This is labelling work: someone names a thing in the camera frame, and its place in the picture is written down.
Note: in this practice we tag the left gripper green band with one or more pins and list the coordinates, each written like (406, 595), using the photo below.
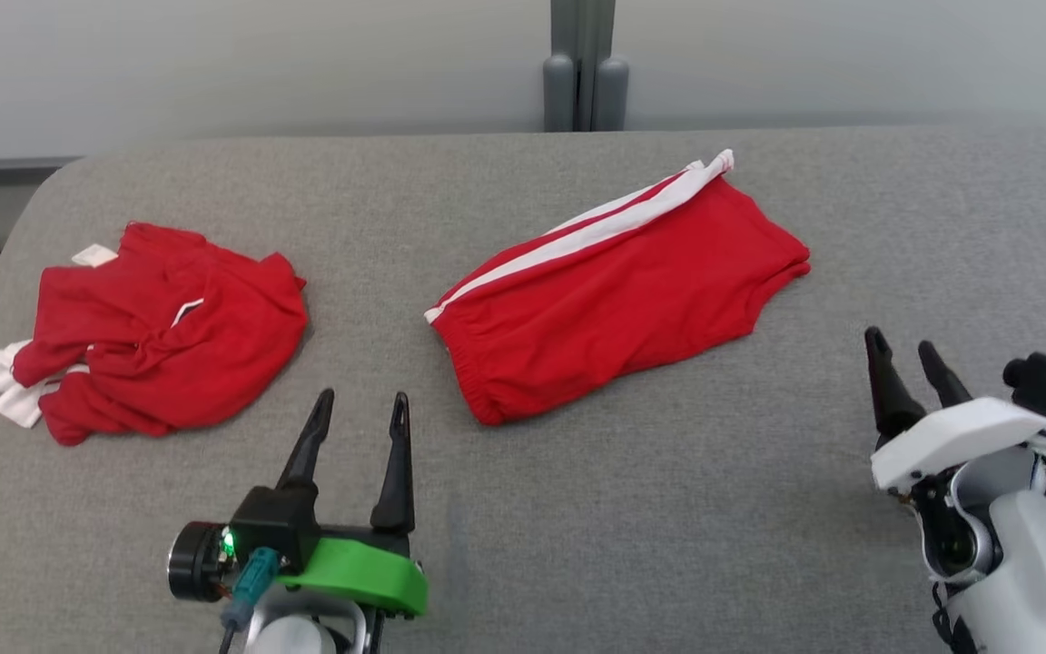
(360, 577)

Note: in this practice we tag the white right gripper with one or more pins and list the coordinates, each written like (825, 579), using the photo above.
(959, 436)

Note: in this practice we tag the red and white shirt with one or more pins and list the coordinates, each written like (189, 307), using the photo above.
(169, 336)

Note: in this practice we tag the red shorts white stripe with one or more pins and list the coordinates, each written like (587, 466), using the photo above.
(614, 300)

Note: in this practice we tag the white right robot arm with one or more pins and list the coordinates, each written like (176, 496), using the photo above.
(1031, 563)

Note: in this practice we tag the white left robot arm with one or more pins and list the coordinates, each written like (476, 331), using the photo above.
(300, 631)

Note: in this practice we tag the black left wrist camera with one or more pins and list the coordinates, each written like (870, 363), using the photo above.
(273, 522)

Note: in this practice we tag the grey partition post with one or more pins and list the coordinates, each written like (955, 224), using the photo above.
(585, 73)

